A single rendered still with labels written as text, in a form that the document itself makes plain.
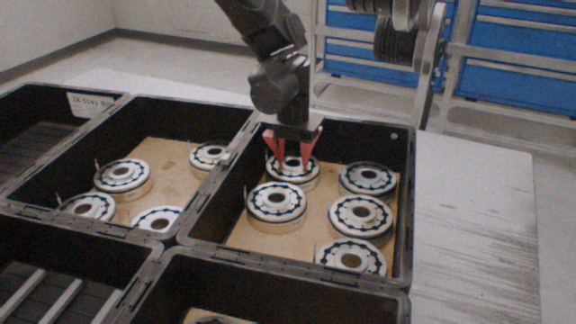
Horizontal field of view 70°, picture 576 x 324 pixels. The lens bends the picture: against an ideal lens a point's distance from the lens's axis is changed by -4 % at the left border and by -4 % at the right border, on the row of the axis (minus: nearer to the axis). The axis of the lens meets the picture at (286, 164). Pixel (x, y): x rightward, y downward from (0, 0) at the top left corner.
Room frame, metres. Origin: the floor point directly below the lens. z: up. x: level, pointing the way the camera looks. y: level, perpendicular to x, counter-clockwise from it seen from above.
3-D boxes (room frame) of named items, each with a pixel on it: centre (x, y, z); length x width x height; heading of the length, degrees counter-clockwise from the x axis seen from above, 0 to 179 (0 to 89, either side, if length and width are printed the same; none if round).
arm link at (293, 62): (0.66, -0.01, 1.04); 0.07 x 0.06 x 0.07; 156
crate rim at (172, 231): (0.62, 0.24, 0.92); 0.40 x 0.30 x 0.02; 165
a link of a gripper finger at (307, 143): (0.66, -0.02, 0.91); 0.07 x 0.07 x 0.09; 68
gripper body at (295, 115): (0.67, -0.01, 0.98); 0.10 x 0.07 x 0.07; 68
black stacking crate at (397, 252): (0.54, -0.05, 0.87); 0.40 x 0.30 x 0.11; 165
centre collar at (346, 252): (0.42, -0.09, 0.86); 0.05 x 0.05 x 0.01
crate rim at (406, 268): (0.54, -0.05, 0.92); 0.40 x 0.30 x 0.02; 165
